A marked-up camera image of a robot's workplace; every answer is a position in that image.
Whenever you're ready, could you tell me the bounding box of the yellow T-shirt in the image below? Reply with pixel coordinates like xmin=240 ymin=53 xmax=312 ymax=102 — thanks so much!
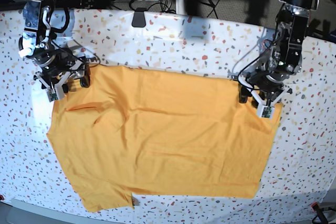
xmin=47 ymin=66 xmax=282 ymax=212

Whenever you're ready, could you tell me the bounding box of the terrazzo-patterned white tablecloth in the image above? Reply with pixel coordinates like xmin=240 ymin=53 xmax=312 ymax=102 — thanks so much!
xmin=1 ymin=9 xmax=335 ymax=223

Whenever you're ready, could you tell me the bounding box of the red clamp at corner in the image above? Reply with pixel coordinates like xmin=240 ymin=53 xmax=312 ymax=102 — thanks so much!
xmin=311 ymin=202 xmax=329 ymax=224

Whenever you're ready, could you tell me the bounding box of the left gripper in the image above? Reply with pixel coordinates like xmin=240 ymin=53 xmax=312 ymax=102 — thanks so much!
xmin=230 ymin=68 xmax=293 ymax=103

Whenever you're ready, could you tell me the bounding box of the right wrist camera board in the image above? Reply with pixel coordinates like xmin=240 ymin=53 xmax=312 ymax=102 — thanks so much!
xmin=47 ymin=89 xmax=58 ymax=102

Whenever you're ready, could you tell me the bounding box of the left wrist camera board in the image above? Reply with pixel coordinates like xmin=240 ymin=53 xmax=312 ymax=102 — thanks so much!
xmin=257 ymin=104 xmax=275 ymax=119

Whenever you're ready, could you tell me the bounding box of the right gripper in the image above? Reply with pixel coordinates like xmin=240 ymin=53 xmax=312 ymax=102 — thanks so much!
xmin=33 ymin=48 xmax=91 ymax=93

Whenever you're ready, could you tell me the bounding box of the white table leg post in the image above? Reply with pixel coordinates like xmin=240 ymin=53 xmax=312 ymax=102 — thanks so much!
xmin=175 ymin=0 xmax=186 ymax=15

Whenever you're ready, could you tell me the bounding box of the black table clamp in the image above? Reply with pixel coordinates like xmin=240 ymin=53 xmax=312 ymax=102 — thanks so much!
xmin=131 ymin=7 xmax=146 ymax=28

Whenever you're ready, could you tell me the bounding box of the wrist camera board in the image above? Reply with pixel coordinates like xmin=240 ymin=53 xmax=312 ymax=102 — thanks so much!
xmin=47 ymin=89 xmax=58 ymax=102
xmin=257 ymin=104 xmax=275 ymax=119

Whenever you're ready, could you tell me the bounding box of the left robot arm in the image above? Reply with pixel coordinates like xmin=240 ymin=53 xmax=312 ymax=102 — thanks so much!
xmin=234 ymin=0 xmax=319 ymax=104

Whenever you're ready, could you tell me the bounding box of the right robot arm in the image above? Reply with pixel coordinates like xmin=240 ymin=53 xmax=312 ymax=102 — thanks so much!
xmin=19 ymin=0 xmax=90 ymax=95

